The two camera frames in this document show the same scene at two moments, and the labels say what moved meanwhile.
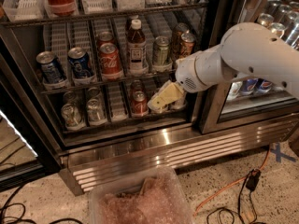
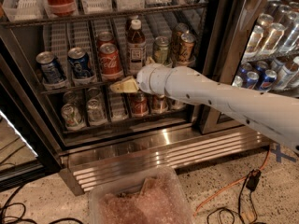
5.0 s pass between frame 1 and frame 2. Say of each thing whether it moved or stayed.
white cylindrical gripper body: moved
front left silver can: stayed
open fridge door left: stayed
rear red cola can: stayed
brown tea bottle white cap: stayed
